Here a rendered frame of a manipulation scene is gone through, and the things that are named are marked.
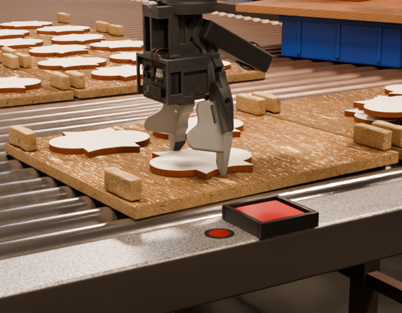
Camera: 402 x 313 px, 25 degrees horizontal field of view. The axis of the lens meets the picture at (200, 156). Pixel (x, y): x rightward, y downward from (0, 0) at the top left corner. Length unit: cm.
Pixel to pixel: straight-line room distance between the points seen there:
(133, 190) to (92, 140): 25
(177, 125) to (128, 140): 10
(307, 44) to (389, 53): 20
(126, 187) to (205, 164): 15
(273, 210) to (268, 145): 26
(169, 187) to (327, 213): 18
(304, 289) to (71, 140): 202
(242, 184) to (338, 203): 11
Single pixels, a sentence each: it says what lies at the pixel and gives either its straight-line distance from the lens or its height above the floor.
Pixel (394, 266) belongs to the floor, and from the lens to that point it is 341.
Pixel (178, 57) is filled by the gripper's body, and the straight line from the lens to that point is 106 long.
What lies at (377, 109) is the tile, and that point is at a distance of 135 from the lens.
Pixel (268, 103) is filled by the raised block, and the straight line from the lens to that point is 144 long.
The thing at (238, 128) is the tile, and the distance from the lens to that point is 131.
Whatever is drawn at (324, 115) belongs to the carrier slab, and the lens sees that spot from 144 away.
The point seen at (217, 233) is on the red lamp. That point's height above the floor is 92.
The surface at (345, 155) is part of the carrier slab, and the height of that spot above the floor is 94.
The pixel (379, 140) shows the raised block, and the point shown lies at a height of 95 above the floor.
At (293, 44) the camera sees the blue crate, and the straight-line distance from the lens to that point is 211.
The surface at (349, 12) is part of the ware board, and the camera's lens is 200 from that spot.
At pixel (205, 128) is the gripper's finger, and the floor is 100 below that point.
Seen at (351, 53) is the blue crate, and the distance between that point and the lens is 204.
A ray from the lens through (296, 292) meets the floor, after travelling 313.
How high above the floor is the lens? 124
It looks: 15 degrees down
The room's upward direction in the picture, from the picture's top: straight up
